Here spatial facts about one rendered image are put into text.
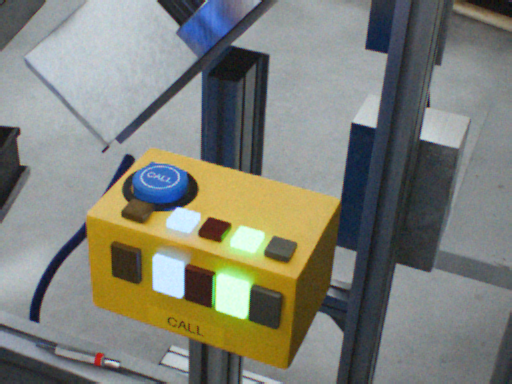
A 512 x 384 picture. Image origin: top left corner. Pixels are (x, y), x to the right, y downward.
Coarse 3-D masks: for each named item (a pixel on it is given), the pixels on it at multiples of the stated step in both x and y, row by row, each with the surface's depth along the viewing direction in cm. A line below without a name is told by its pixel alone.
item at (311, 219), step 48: (192, 192) 62; (240, 192) 62; (288, 192) 63; (96, 240) 60; (144, 240) 59; (192, 240) 58; (336, 240) 64; (96, 288) 63; (144, 288) 61; (288, 288) 56; (192, 336) 62; (240, 336) 60; (288, 336) 58
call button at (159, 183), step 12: (144, 168) 63; (156, 168) 63; (168, 168) 63; (144, 180) 61; (156, 180) 61; (168, 180) 61; (180, 180) 62; (144, 192) 60; (156, 192) 60; (168, 192) 60; (180, 192) 61
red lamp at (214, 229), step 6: (204, 222) 58; (210, 222) 58; (216, 222) 58; (222, 222) 58; (228, 222) 59; (204, 228) 58; (210, 228) 58; (216, 228) 58; (222, 228) 58; (228, 228) 58; (204, 234) 58; (210, 234) 57; (216, 234) 57; (222, 234) 57; (216, 240) 57; (222, 240) 58
